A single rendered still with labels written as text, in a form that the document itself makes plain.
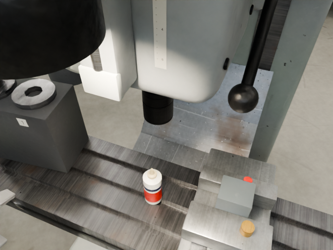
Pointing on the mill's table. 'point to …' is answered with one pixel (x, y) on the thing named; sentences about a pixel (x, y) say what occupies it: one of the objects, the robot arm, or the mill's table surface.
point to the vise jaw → (223, 229)
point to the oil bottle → (152, 186)
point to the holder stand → (41, 123)
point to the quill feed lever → (252, 64)
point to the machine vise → (231, 170)
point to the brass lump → (247, 228)
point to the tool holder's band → (152, 95)
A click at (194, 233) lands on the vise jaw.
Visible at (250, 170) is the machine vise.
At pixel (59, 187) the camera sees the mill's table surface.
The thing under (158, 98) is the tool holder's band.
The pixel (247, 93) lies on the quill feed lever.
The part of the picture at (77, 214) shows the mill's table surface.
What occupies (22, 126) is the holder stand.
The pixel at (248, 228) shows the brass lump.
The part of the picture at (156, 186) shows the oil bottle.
